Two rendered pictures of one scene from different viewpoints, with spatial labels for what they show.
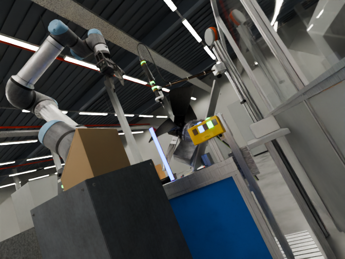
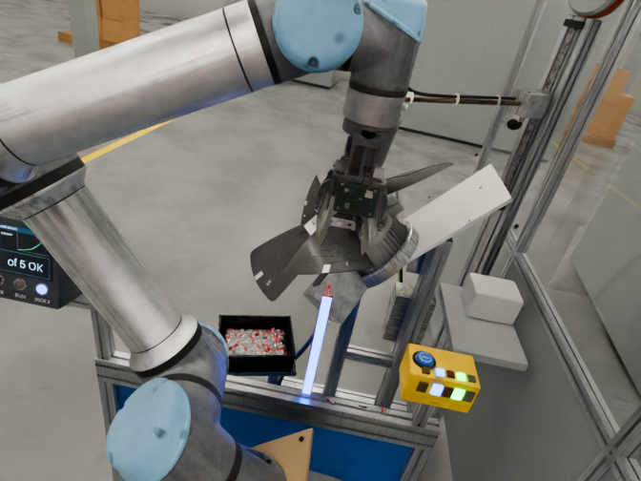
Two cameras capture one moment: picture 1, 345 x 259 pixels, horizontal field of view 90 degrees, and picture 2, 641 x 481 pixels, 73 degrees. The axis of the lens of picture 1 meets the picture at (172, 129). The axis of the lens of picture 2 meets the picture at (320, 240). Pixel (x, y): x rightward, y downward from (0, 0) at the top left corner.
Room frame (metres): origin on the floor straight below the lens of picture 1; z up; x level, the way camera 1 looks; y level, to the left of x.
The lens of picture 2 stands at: (0.30, 0.40, 1.79)
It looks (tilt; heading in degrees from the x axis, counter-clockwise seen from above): 31 degrees down; 341
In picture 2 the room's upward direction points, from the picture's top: 11 degrees clockwise
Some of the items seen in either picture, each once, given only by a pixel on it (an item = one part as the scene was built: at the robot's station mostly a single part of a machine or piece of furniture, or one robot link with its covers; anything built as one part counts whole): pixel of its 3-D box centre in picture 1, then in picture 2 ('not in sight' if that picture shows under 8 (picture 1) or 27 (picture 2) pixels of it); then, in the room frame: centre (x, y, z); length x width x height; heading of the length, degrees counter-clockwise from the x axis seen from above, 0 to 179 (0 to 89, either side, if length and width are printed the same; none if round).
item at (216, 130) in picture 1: (207, 131); (436, 379); (0.89, -0.16, 1.02); 0.16 x 0.10 x 0.11; 69
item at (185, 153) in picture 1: (185, 152); (336, 289); (1.27, -0.02, 0.98); 0.20 x 0.16 x 0.20; 69
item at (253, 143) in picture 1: (265, 137); (478, 323); (1.24, -0.56, 0.84); 0.36 x 0.24 x 0.03; 159
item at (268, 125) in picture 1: (263, 127); (489, 295); (1.30, -0.62, 0.91); 0.17 x 0.16 x 0.11; 69
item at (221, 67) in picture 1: (219, 68); (529, 103); (1.49, -0.61, 1.55); 0.10 x 0.07 x 0.08; 104
